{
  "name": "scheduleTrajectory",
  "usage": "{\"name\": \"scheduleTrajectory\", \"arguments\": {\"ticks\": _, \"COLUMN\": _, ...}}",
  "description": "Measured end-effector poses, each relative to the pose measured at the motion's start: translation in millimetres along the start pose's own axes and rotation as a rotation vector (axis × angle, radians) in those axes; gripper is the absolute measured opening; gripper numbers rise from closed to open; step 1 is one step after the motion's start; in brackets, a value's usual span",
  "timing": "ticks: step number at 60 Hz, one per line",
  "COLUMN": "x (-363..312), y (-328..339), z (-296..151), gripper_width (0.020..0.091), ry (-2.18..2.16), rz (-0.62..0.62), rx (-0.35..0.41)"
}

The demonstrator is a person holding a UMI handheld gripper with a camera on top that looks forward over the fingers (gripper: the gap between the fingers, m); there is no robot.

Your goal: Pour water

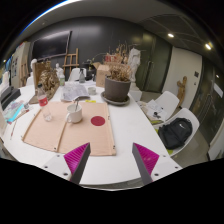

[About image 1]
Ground golden relief sculpture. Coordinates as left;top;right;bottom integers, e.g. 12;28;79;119
29;60;61;105

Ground colourful picture book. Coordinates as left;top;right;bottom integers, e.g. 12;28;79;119
3;99;26;124

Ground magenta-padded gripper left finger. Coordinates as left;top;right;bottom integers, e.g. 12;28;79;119
42;142;92;185

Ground green white squeeze bottle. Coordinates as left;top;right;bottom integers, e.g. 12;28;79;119
59;72;66;87

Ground recessed ceiling spotlights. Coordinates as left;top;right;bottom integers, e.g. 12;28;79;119
167;32;221;80

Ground grey plant saucer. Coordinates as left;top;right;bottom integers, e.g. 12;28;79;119
100;91;131;107

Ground white plaster bust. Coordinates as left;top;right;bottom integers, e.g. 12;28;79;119
30;58;38;73

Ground dried plant in grey pot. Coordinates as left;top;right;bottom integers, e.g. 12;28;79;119
103;43;133;103

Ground wooden handled paint brush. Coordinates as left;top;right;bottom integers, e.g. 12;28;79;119
13;108;34;124

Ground brown cardboard box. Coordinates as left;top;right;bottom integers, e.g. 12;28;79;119
93;62;111;88

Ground clear red-labelled drink bottle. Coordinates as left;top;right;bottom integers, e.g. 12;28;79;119
36;83;53;122

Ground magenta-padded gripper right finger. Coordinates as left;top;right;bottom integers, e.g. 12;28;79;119
131;142;183;186

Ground wooden figure sculpture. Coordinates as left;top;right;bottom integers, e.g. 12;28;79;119
176;75;188;107

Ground grey printed newspaper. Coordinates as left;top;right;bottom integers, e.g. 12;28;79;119
60;82;90;102

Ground black wall screen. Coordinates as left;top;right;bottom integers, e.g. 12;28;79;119
31;30;72;61

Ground wooden easel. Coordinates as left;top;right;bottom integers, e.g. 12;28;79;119
62;47;80;76
19;63;30;86

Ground long ceiling light panel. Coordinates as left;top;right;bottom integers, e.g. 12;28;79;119
23;0;81;31

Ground tan table mat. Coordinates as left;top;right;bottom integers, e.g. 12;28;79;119
21;100;117;157

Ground white plastic chair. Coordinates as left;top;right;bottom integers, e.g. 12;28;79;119
156;107;201;158
25;75;35;87
68;67;88;83
146;90;180;123

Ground black stacked boxes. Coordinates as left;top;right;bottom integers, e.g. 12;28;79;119
0;85;22;111

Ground white ceramic mug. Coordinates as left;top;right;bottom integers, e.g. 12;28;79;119
65;102;83;125

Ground loose white papers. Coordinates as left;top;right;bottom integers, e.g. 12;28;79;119
144;99;169;123

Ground black backpack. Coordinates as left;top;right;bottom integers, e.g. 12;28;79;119
157;117;194;150

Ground small white plaster figurine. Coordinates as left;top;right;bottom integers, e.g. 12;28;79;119
54;63;64;79

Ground white draped plaster statue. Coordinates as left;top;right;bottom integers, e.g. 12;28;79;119
127;47;143;102

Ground flat round red coaster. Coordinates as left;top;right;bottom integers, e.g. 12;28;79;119
90;115;106;127

